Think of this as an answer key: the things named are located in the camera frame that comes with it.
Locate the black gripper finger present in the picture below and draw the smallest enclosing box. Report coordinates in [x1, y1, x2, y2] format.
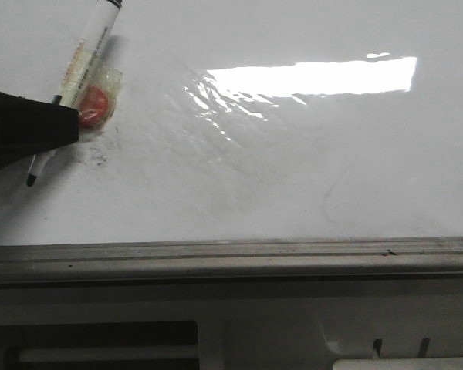
[0, 92, 79, 181]

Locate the red ball taped to marker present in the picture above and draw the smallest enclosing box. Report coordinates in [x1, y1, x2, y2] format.
[79, 63, 123, 130]

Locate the white black whiteboard marker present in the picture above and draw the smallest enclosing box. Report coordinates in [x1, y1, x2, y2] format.
[25, 0, 126, 188]

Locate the white base unit below whiteboard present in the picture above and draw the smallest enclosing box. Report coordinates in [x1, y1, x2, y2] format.
[0, 278, 463, 369]

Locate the white whiteboard with aluminium frame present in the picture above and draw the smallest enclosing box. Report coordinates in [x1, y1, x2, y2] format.
[0, 1, 463, 285]

